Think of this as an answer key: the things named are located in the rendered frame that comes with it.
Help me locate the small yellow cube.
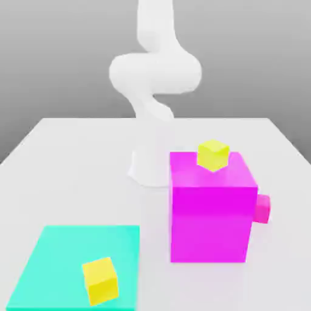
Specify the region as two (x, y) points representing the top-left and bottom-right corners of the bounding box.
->
(197, 139), (231, 173)
(81, 256), (120, 307)

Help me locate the small pink cube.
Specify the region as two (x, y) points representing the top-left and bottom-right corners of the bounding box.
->
(252, 194), (271, 224)

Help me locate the large magenta box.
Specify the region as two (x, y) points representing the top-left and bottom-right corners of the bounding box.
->
(169, 151), (259, 264)

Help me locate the large turquoise box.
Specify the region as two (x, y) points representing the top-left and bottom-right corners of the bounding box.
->
(5, 225), (140, 311)

